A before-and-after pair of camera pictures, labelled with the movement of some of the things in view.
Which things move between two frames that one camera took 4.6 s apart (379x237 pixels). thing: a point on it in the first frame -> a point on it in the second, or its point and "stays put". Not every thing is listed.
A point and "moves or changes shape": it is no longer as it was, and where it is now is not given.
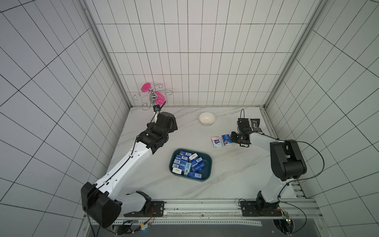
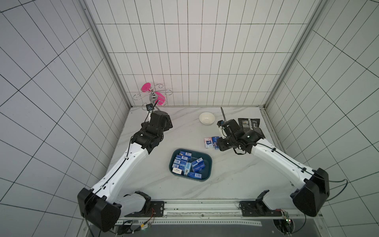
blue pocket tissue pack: x=226 y=139 moves or changes shape
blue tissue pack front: x=195 y=175 stays put
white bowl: x=207 y=118 stays put
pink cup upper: x=145 y=87 stays put
